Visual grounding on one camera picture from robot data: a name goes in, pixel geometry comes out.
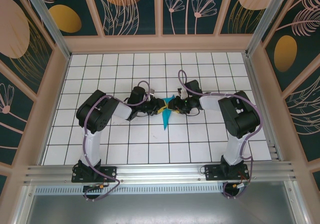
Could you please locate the teal cloth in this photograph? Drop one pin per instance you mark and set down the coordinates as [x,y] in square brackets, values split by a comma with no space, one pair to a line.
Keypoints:
[166,120]

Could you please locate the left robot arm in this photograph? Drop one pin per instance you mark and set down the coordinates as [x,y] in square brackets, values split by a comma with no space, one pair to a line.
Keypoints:
[95,113]

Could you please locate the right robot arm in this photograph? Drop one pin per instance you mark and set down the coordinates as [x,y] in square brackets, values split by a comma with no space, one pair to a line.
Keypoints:
[240,116]

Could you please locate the grey metal sheet panel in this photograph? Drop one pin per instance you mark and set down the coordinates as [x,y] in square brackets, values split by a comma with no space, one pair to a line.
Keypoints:
[160,209]

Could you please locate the aluminium mounting rail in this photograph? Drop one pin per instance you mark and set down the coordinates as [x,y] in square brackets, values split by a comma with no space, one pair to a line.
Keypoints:
[160,172]

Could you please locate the aluminium side rail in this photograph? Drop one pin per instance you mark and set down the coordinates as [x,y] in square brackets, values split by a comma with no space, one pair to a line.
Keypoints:
[260,108]

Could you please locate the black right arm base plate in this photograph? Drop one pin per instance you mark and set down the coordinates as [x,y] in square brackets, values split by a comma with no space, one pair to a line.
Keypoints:
[212,172]

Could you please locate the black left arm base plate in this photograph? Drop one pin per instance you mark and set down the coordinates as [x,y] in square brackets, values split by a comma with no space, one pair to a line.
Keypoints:
[110,174]

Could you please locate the aluminium frame post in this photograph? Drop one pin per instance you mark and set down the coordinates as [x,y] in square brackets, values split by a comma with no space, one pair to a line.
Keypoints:
[270,16]
[47,21]

